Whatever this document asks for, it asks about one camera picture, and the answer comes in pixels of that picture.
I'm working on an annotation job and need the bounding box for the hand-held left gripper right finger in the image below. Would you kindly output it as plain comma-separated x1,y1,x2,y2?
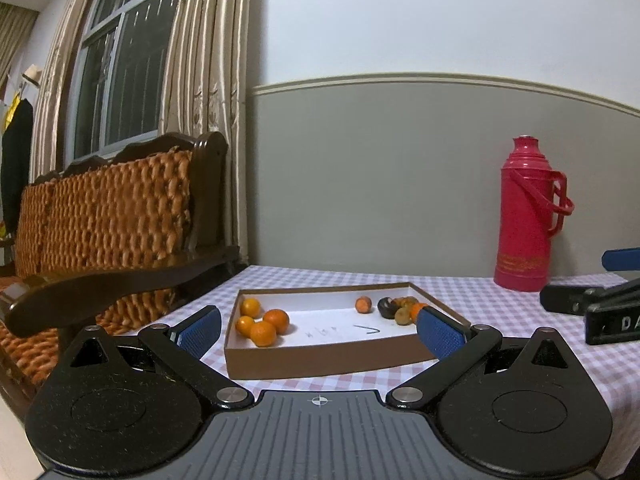
385,307,581,408

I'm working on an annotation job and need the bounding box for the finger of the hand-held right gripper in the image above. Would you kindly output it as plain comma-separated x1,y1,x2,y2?
601,247,640,272
540,280,640,317

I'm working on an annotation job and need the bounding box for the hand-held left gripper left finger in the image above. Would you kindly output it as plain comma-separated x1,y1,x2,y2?
62,305,253,408

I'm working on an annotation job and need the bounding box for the brown cardboard box white inside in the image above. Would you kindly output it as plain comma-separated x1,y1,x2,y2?
222,281,471,381

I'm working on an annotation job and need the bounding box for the pink checkered tablecloth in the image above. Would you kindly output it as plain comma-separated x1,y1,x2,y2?
112,265,640,476

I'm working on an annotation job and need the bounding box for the red thermos flask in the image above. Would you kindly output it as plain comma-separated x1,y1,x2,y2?
494,135,575,292

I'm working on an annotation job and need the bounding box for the wooden sofa with woven cushions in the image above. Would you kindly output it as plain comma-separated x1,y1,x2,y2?
0,131,242,411

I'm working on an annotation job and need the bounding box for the black hanging coat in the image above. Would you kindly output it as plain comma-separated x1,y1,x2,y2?
0,97,35,233

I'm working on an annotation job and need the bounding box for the beige striped curtain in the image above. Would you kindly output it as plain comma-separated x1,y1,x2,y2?
160,0,252,267
30,0,107,181
0,2,39,77

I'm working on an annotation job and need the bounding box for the yellow hanging garment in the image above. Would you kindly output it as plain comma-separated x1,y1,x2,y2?
4,91,22,126

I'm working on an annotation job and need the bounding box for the window with dark frame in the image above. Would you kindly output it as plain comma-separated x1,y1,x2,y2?
74,0,188,161

